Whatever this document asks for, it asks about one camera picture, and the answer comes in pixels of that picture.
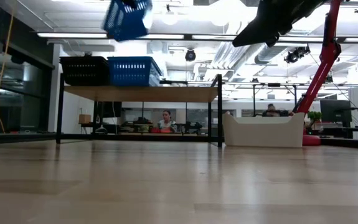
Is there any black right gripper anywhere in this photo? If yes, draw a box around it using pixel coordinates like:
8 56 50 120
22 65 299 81
232 0 326 47

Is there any blue slotted plastic basket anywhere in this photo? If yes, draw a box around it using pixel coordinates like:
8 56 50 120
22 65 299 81
107 56 163 87
102 0 154 42

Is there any white plastic bin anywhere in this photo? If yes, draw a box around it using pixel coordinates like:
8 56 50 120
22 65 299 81
222 112 306 148

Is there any red desk lamp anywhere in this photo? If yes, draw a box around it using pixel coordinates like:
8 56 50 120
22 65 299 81
292 0 344 147

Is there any person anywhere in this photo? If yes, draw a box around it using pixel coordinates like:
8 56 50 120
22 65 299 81
157 110 178 133
261 103 291 118

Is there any green potted plant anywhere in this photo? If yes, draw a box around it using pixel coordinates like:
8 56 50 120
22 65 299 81
308 111 323 131

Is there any black computer monitor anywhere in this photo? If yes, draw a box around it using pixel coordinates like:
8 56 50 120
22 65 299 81
319 99 353 128

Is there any black ceiling camera rig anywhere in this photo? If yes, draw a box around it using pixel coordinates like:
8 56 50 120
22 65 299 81
283 45 311 64

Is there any black background frame rig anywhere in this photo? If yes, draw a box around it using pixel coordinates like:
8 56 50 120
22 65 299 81
252 82 298 118

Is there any wooden shelf with black frame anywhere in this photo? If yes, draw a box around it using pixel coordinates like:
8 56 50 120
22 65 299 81
55 73 224 148

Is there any black wall screen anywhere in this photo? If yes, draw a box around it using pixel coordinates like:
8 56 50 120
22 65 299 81
97 101 123 118

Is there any black table frame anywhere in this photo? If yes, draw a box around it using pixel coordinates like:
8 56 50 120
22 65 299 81
0 132 358 151

